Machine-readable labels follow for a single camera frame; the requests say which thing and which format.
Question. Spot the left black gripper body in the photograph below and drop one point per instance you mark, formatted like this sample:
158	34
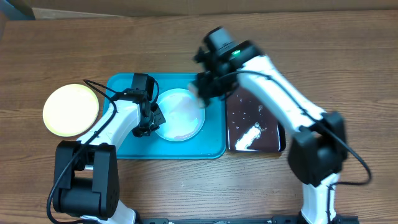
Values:
150	124

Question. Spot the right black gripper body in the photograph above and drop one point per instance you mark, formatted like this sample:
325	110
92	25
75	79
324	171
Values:
222	87

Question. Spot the light blue plate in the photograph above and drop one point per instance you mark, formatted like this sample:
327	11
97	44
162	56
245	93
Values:
183	116

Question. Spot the yellow plate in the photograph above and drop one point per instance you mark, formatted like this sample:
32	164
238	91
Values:
70	110

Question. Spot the green sponge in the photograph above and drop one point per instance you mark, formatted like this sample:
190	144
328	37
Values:
194	90

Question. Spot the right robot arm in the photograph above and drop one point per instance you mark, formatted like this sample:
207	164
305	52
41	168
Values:
315	156

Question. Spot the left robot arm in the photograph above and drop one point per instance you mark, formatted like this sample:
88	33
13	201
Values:
86	177

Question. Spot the black water tray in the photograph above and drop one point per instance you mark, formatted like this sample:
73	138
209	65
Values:
250	126

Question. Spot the teal plastic tray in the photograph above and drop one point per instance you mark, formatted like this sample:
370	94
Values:
208	143

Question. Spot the brown cardboard backdrop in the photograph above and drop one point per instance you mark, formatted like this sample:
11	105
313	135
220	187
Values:
201	7

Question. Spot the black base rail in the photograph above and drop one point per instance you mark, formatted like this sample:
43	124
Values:
284	219

